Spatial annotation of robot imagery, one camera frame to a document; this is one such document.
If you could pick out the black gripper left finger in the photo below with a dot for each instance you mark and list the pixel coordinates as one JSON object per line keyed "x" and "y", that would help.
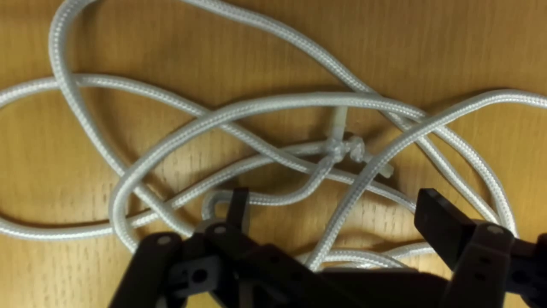
{"x": 171, "y": 267}

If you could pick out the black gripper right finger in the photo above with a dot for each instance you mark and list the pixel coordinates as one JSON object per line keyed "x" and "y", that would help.
{"x": 484, "y": 267}

